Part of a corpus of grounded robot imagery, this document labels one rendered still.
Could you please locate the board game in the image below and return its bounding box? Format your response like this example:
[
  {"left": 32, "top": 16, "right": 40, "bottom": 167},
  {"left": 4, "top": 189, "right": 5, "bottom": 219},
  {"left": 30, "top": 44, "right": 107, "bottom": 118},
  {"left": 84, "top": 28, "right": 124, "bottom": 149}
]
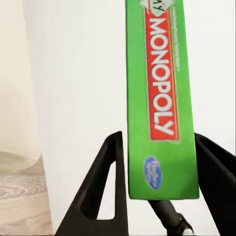
[{"left": 125, "top": 0, "right": 200, "bottom": 200}]

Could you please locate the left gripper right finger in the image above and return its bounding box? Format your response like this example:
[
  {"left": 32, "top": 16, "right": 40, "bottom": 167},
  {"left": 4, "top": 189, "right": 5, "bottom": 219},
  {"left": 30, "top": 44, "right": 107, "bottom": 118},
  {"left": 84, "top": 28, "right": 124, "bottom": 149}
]
[{"left": 195, "top": 133, "right": 236, "bottom": 236}]

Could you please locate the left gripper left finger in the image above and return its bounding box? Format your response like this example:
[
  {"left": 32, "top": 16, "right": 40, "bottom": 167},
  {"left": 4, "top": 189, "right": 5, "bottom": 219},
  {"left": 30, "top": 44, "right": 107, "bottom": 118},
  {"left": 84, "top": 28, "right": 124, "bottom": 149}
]
[{"left": 54, "top": 131, "right": 129, "bottom": 236}]

